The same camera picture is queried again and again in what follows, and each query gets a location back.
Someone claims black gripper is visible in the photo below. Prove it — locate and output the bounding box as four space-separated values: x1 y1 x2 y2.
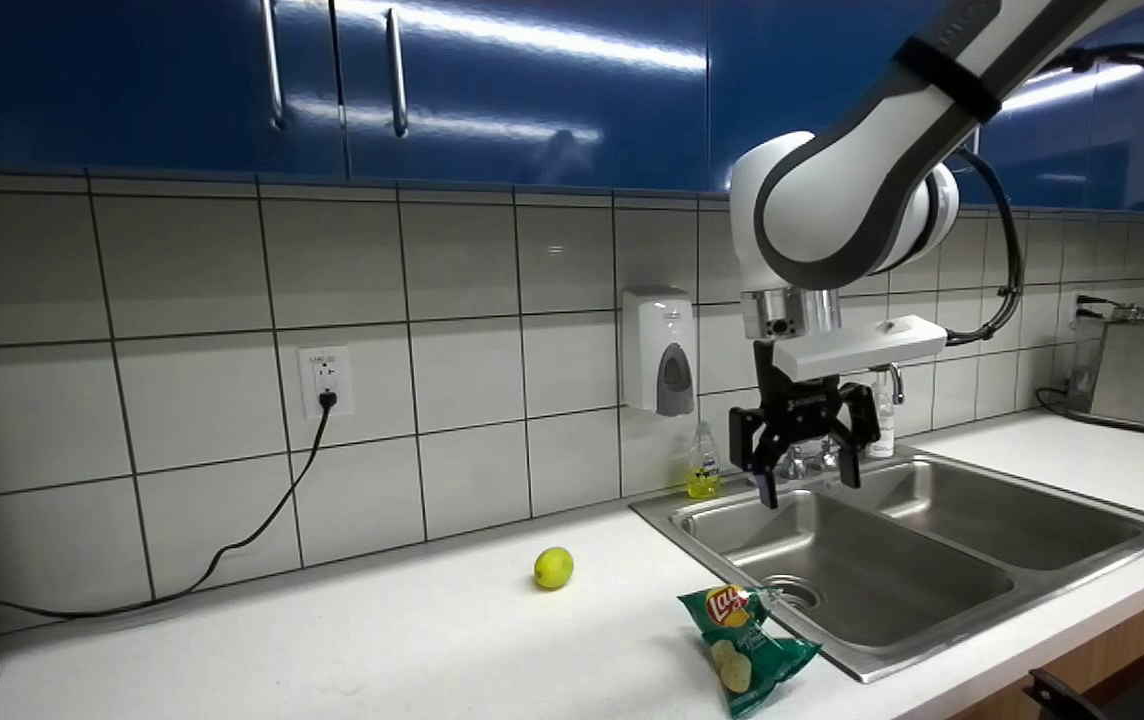
726 338 890 510

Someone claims green chips packet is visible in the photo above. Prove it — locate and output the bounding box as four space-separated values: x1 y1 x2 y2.
672 581 825 720

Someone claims stainless steel double sink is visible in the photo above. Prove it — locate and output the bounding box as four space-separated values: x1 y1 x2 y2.
627 449 1144 689

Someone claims small white bottle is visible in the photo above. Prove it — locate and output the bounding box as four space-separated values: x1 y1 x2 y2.
872 376 899 463

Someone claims chrome gooseneck faucet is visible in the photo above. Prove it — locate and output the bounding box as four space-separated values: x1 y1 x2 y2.
735 360 912 486

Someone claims yellow dish soap bottle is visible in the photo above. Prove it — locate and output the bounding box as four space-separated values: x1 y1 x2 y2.
672 420 732 509

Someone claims yellow-green tennis ball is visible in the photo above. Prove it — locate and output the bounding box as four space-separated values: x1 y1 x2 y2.
528 545 580 596

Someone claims steel countertop appliance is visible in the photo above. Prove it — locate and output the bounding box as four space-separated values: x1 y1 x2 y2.
1072 287 1144 443

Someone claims black chair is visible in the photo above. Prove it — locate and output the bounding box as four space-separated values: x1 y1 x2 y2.
1021 631 1144 720

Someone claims blue cabinet door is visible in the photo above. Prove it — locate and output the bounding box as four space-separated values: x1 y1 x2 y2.
334 0 765 198
0 0 350 188

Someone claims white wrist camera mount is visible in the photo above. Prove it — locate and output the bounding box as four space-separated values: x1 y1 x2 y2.
768 313 952 383

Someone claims white wall soap dispenser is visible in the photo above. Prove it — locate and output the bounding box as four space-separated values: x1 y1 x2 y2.
618 287 703 420

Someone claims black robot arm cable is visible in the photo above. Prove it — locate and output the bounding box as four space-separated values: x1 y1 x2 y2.
939 34 1144 352

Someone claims white wall power outlet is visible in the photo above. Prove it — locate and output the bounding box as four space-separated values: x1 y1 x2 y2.
297 344 355 413

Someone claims black power cord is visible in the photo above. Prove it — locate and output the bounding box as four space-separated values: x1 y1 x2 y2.
0 388 344 625

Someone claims silver cabinet handle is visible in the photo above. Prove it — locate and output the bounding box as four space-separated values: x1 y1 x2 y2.
384 5 417 141
255 0 291 133

